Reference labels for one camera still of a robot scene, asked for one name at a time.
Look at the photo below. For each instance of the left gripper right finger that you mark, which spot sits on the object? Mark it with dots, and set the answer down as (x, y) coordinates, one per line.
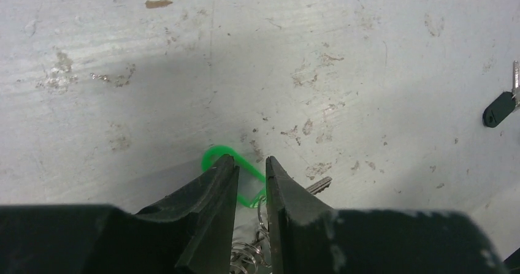
(308, 236)

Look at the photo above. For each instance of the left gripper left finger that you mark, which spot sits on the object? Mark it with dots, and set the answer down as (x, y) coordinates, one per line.
(188, 231)

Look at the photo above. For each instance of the metal key organizer disc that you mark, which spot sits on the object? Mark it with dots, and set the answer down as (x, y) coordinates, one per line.
(253, 256)

